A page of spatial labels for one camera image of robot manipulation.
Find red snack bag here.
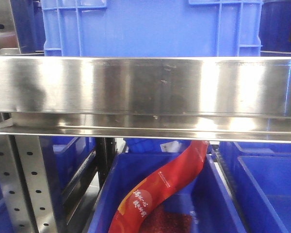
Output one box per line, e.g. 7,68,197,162
108,140,209,233

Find perforated steel upright post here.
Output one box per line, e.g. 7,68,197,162
0,135,67,233

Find blue bin right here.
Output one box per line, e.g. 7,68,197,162
219,142,291,233

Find blue bin with red bag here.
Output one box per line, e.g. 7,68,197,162
88,153,246,233

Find large blue crate upper shelf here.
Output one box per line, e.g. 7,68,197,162
41,0,263,57

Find stainless steel shelf rack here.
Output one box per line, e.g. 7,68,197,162
0,56,291,143

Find blue bin left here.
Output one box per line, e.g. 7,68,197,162
52,136,97,192

